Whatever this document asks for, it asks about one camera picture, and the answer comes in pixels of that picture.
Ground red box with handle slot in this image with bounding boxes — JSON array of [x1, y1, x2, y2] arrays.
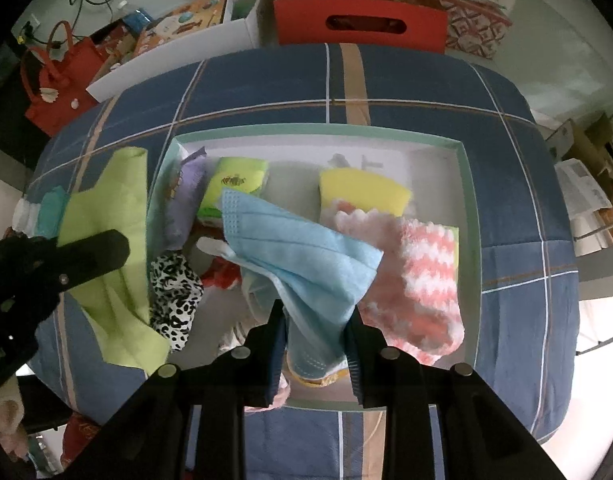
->
[[272, 0, 450, 56]]

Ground leopard print scrunchie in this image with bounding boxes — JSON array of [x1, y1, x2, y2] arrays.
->
[[149, 252, 204, 351]]

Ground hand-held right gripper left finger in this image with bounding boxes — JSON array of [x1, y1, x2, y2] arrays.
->
[[61, 297, 290, 480]]

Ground pink white zigzag cloth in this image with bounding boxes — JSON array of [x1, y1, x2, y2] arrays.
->
[[324, 200, 466, 367]]

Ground light green cloth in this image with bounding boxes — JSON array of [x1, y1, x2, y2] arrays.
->
[[56, 147, 172, 373]]

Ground pale pink cloth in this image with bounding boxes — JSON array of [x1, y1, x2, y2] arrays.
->
[[219, 320, 292, 413]]

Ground shallow teal box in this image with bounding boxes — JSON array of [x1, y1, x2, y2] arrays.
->
[[145, 122, 483, 413]]

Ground wall power outlet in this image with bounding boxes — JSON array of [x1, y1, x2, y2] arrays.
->
[[19, 17, 42, 43]]

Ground purple snack packet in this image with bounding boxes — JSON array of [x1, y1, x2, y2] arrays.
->
[[159, 146, 210, 252]]

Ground brown cardboard boxes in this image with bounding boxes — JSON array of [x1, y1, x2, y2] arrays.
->
[[544, 115, 613, 261]]

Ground water bottle with blue label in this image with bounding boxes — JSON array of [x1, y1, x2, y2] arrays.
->
[[117, 1, 154, 33]]

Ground blue face mask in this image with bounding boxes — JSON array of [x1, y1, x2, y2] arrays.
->
[[196, 188, 385, 378]]

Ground orange toy box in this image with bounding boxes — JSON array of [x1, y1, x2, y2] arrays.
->
[[134, 0, 232, 56]]

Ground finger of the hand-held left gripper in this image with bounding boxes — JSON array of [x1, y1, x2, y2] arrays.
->
[[50, 229, 131, 292]]

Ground person's left hand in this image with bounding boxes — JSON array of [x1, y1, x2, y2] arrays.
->
[[0, 385, 30, 456]]

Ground large green tissue pack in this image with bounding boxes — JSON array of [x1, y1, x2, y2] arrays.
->
[[196, 156, 270, 223]]

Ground white cardboard box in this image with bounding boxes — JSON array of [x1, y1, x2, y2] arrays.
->
[[85, 0, 272, 103]]

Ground yellow sponge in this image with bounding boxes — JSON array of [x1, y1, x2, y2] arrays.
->
[[319, 167, 413, 221]]

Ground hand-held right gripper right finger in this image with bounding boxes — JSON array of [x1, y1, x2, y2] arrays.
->
[[343, 310, 570, 480]]

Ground red felt bag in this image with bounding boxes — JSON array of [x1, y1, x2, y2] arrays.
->
[[19, 20, 112, 137]]

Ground red patterned box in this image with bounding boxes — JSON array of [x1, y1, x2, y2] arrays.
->
[[414, 0, 513, 61]]

